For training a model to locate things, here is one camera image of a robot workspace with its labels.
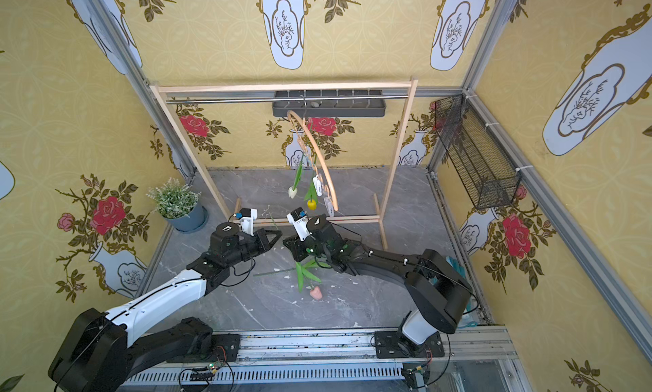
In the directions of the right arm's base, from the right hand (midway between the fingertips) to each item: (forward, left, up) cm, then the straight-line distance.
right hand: (284, 247), depth 80 cm
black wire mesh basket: (+23, -66, +10) cm, 71 cm away
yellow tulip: (+20, -7, 0) cm, 21 cm away
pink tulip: (-6, -7, -5) cm, 10 cm away
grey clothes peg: (+3, -15, +18) cm, 23 cm away
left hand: (+4, 0, +2) cm, 4 cm away
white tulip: (+23, 0, +1) cm, 23 cm away
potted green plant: (+14, +40, +2) cm, 42 cm away
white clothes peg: (+12, -11, +16) cm, 23 cm away
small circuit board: (-32, +20, -15) cm, 41 cm away
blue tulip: (-5, -12, +1) cm, 13 cm away
